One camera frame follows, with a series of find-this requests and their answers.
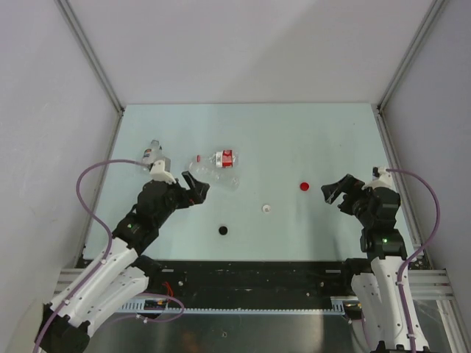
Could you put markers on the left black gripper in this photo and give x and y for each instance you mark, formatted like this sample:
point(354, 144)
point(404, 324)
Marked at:
point(195, 195)

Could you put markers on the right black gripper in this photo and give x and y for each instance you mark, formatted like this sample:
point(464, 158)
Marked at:
point(349, 184)

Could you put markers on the small clear blue-label bottle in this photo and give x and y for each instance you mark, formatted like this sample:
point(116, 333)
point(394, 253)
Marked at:
point(151, 154)

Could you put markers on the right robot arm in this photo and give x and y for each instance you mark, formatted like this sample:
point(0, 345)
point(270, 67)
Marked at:
point(381, 284)

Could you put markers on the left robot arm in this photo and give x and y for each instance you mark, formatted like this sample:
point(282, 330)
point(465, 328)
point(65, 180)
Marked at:
point(72, 318)

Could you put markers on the large clear unlabeled bottle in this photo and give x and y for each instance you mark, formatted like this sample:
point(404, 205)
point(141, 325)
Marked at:
point(207, 172)

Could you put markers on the clear red-label bottle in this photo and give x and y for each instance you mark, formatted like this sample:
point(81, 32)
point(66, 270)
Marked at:
point(223, 159)

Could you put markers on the red bottle cap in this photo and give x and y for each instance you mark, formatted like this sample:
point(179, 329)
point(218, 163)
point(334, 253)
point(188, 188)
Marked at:
point(304, 186)

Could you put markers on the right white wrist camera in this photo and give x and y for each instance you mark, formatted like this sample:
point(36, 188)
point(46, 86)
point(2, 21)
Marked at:
point(381, 178)

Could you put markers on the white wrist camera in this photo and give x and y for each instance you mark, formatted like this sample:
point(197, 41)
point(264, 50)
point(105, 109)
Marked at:
point(381, 178)
point(160, 171)

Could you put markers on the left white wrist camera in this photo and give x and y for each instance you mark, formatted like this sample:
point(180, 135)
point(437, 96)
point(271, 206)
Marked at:
point(160, 171)

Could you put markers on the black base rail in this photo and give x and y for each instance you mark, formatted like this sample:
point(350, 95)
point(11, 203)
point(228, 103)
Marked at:
point(246, 285)

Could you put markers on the right aluminium frame post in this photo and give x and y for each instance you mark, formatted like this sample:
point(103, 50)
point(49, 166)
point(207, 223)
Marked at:
point(434, 12)

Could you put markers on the aluminium frame post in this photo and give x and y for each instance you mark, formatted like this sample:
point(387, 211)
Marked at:
point(76, 29)
point(434, 12)

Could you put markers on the left aluminium frame post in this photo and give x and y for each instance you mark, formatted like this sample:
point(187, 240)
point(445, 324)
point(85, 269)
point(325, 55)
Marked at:
point(76, 29)

